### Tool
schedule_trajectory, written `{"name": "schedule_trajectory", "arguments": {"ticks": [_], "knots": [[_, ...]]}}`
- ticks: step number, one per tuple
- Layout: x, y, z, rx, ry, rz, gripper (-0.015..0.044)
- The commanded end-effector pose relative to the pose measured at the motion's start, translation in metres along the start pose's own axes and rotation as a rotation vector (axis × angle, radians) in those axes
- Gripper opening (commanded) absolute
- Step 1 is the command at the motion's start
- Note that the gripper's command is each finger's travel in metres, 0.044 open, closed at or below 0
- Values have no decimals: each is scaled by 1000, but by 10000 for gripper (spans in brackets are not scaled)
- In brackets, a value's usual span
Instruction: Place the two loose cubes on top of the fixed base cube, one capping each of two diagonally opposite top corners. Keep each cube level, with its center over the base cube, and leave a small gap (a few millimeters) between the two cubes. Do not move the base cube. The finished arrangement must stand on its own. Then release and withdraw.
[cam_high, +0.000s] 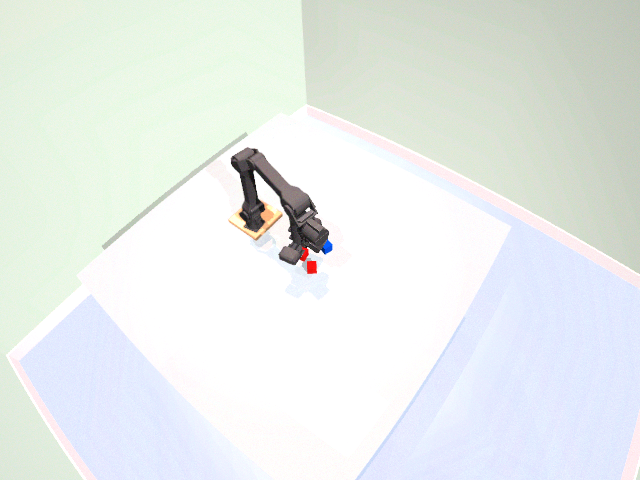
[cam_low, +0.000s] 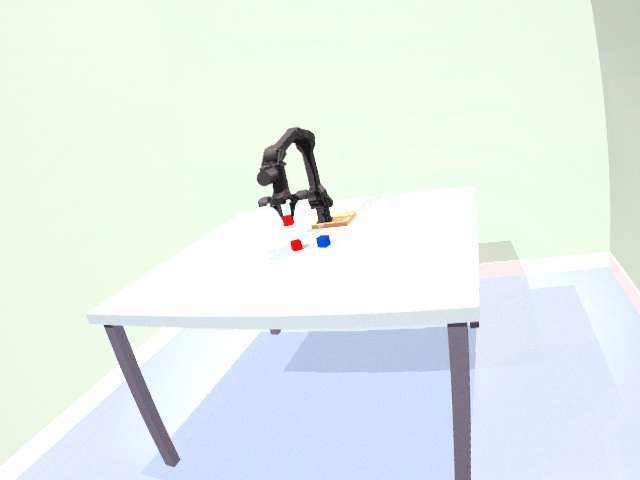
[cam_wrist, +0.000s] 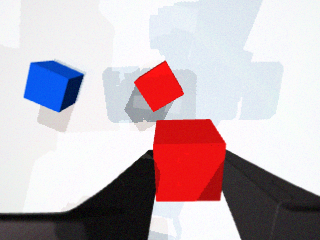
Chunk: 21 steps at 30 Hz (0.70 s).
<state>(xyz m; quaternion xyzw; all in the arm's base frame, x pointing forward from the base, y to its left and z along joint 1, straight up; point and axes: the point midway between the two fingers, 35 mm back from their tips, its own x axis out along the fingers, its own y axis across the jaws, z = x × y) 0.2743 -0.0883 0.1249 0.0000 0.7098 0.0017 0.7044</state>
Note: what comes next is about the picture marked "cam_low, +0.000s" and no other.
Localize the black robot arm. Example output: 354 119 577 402
256 126 333 224

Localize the blue cube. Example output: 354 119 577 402
316 235 331 248

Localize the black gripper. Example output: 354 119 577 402
258 179 310 220

